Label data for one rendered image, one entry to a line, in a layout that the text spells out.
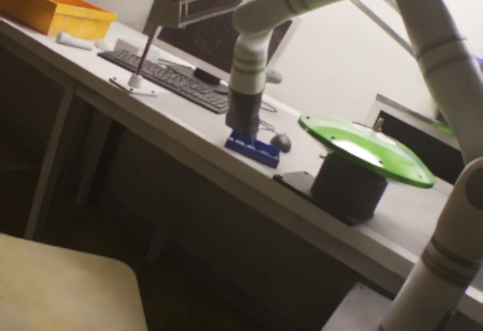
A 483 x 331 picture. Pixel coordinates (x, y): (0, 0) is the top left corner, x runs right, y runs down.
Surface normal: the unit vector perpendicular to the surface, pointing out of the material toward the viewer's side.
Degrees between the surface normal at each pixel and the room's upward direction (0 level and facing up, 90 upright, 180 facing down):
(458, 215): 93
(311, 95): 90
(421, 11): 89
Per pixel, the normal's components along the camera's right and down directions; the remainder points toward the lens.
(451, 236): -0.73, -0.11
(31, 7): -0.44, 0.17
